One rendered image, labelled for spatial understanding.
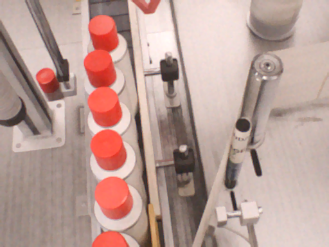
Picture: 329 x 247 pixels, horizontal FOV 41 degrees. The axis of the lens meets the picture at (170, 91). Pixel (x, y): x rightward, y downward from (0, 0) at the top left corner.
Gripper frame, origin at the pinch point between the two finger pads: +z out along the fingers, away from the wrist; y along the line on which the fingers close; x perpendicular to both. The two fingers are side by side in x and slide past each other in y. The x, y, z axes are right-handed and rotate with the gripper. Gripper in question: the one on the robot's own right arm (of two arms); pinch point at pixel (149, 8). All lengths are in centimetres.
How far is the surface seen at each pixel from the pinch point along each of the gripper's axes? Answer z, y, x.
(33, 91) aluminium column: 8.5, -5.3, 19.3
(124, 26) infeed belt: 13.5, 9.2, 4.9
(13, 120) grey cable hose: -7.4, -19.5, 15.8
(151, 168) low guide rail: 10.3, -19.9, 3.1
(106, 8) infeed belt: 13.4, 14.3, 7.8
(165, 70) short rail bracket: 9.8, -4.2, -1.0
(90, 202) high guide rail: 5.5, -25.0, 10.8
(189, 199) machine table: 19.0, -22.2, -1.6
